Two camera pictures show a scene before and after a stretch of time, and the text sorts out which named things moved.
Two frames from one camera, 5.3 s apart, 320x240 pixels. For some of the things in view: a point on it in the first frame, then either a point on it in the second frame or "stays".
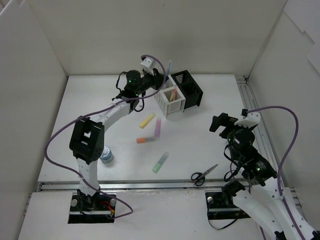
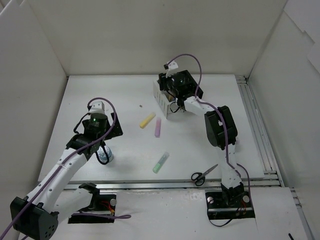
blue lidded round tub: [106, 156] stays
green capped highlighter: [160, 162] stays
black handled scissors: [200, 178] stays
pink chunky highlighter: [157, 127] stays
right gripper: [223, 122] -> [196, 90]
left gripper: [157, 79] -> [116, 128]
